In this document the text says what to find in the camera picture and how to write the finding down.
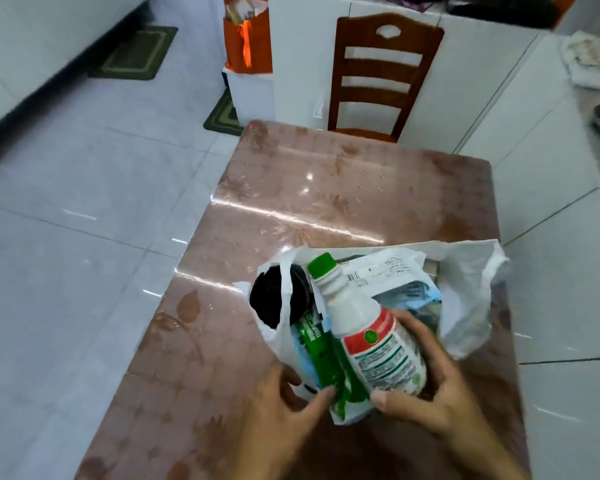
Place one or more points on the person's right hand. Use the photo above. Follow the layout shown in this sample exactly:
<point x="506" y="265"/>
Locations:
<point x="445" y="394"/>

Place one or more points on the pink floral plastic tablecloth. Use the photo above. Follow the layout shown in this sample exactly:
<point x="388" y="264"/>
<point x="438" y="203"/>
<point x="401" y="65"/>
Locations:
<point x="330" y="194"/>

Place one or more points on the green packet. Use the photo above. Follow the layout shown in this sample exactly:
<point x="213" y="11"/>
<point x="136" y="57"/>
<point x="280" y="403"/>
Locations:
<point x="320" y="354"/>

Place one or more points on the person's left hand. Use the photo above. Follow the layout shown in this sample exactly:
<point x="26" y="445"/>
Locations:
<point x="267" y="429"/>

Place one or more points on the white plastic shopping bag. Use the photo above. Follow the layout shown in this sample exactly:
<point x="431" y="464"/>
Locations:
<point x="472" y="289"/>

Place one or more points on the light blue packet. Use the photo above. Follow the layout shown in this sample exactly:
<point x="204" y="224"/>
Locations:
<point x="420" y="299"/>

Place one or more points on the green rectangular floor mat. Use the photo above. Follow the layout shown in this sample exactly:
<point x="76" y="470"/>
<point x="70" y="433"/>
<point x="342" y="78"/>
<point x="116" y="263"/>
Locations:
<point x="136" y="53"/>
<point x="224" y="117"/>

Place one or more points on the person's right forearm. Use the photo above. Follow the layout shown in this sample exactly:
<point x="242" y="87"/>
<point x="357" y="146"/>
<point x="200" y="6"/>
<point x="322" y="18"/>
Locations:
<point x="485" y="452"/>

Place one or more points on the brown wooden chair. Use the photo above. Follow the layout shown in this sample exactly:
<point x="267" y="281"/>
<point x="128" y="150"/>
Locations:
<point x="380" y="79"/>

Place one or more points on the white box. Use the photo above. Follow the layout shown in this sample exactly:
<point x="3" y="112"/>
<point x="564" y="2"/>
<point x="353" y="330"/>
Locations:
<point x="252" y="97"/>

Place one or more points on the black round lid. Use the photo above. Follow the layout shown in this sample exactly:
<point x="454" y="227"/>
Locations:
<point x="269" y="297"/>

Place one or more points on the white bottle with green cap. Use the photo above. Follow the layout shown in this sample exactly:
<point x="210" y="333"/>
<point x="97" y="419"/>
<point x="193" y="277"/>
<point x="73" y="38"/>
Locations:
<point x="375" y="339"/>

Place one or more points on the person's left thumb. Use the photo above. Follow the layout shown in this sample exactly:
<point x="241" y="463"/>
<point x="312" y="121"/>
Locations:
<point x="317" y="402"/>

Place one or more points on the long white counter cabinet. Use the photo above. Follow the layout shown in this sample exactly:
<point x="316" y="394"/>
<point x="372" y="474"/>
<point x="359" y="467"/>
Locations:
<point x="45" y="49"/>

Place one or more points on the dark bag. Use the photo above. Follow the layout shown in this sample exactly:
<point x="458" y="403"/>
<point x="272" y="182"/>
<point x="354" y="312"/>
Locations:
<point x="500" y="8"/>

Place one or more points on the orange paper bag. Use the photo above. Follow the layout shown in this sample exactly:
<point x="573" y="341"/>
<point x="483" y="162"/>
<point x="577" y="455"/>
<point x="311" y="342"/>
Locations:
<point x="247" y="42"/>

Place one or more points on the white crumpled cloth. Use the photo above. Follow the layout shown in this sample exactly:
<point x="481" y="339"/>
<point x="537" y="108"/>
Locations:
<point x="587" y="59"/>

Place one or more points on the white labelled packet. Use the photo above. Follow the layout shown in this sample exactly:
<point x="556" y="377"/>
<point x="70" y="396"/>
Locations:
<point x="387" y="272"/>

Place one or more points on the person's right thumb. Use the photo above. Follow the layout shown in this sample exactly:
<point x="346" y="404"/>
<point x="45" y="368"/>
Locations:
<point x="397" y="402"/>

